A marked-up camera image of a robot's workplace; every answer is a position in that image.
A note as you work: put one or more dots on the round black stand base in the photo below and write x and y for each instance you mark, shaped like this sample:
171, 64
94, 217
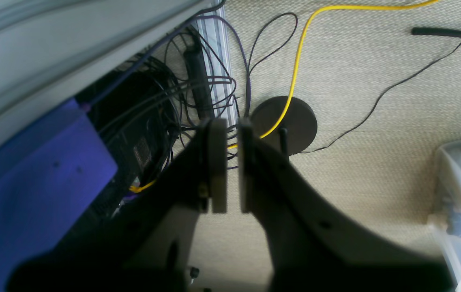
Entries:
296, 131

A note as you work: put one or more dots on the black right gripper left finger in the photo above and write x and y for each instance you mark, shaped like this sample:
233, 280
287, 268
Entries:
146, 247

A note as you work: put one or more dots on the blue cover sheet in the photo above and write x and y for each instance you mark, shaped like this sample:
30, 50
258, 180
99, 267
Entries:
50, 173

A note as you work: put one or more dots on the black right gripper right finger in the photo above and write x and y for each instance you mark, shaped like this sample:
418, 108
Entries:
313, 246

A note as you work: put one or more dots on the aluminium frame rail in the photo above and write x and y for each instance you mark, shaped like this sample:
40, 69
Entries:
217, 59

